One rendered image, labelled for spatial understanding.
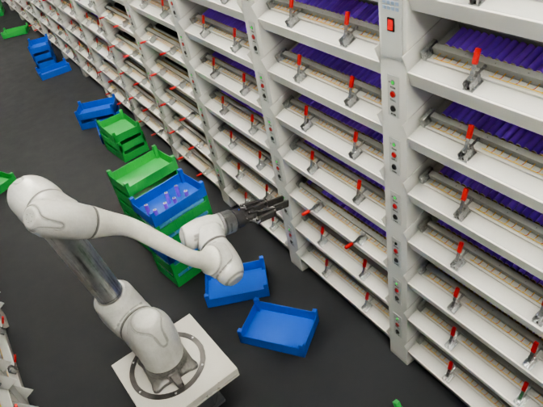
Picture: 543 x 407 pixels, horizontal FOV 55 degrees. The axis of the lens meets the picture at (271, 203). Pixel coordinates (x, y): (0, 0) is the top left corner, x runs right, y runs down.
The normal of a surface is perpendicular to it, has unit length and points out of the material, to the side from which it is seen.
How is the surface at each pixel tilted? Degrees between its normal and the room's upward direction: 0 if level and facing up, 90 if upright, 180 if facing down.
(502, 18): 111
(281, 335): 0
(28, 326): 0
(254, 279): 0
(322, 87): 20
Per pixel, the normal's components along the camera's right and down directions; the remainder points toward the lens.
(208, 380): -0.16, -0.77
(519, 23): -0.71, 0.69
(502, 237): -0.43, -0.57
